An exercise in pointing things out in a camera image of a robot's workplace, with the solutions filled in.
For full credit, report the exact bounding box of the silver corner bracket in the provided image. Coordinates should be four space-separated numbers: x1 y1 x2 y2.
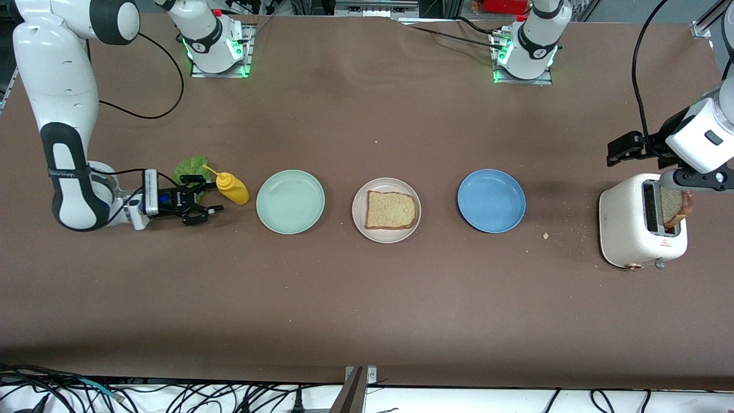
344 366 377 386

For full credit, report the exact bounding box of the mint green plate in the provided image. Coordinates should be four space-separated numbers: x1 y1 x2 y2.
256 169 326 235

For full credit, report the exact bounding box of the green lettuce leaf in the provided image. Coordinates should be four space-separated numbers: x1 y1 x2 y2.
174 156 212 202

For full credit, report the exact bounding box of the grey metal bar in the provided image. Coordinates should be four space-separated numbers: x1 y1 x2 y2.
329 367 366 413

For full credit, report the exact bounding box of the brown bread slice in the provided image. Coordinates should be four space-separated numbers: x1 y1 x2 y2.
659 188 694 229
365 190 417 230

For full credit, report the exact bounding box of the teal cable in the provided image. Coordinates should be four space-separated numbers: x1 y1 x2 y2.
77 377 124 400

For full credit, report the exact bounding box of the grey metal device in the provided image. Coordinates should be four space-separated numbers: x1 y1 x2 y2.
334 0 420 18

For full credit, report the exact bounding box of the red box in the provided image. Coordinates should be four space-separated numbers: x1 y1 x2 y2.
473 0 529 15

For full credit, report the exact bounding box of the black cable on table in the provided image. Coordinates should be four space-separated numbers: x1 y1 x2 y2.
401 23 505 51

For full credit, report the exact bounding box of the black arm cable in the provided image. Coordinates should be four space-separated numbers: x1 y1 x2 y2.
86 32 185 219
632 0 671 155

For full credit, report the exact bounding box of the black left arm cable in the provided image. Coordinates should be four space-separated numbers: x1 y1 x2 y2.
632 0 671 155

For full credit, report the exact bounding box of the aluminium frame profile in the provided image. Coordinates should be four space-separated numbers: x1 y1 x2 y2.
691 0 734 39

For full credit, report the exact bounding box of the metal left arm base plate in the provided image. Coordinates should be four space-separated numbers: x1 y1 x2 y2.
492 32 554 85

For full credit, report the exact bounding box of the yellow mustard squeeze bottle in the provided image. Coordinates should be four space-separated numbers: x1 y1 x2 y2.
204 165 251 206

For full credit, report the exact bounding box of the blue plate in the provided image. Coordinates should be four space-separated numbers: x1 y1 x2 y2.
457 169 526 233

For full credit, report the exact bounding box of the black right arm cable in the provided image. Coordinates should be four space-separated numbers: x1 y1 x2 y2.
86 32 185 219

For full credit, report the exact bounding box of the cream white toaster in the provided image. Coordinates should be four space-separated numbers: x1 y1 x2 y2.
599 173 689 270

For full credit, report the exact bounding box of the beige plate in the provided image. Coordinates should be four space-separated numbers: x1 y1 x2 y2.
352 177 422 244

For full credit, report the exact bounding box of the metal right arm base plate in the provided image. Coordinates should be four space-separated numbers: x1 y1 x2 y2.
190 23 253 78

